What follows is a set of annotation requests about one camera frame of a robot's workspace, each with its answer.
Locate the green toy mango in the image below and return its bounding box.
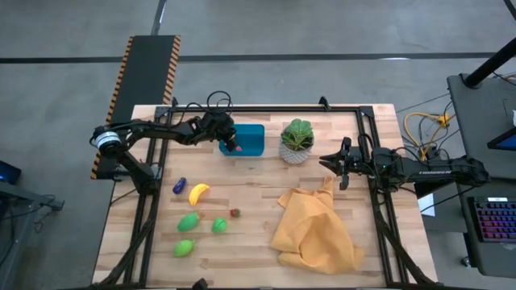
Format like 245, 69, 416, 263
177, 212, 202, 234
173, 238, 197, 259
210, 217, 229, 234

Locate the black ramp with hazard stripes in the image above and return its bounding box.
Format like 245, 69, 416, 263
90, 35, 181, 180

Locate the backlit computer keyboard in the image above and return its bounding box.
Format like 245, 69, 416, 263
467, 196, 516, 243

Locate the black aluminium rig frame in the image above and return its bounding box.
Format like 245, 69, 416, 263
92, 95, 436, 289

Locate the blue-lit dark device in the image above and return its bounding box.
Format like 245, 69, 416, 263
0, 159, 23, 186

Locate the teal plastic tupperware container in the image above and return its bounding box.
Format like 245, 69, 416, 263
218, 123, 266, 157

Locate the yellow toy banana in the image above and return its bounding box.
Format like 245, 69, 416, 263
188, 183, 210, 207

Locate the potted plant in patterned pot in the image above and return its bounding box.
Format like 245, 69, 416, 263
278, 118, 315, 165

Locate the orange waffle cloth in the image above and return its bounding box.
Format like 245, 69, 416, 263
269, 176, 365, 276

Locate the grey metal stand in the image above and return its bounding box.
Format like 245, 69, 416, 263
0, 180, 65, 290

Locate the grey keyboard desk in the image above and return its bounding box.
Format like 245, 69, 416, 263
457, 179, 516, 280

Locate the purple toy eggplant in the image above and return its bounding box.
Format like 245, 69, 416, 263
172, 176, 188, 195

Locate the flat computer monitor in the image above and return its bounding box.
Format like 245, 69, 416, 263
486, 127, 516, 152

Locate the grey side desk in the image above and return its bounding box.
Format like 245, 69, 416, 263
446, 72, 516, 180

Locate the white paper sheet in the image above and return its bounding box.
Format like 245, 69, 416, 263
417, 193, 436, 218

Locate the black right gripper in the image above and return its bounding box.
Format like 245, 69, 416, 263
318, 136, 378, 191

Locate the yellow extension cable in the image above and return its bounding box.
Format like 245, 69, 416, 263
403, 111, 452, 162

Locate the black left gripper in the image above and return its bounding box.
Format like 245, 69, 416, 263
197, 110, 239, 153

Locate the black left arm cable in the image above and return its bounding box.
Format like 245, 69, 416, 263
173, 89, 235, 118

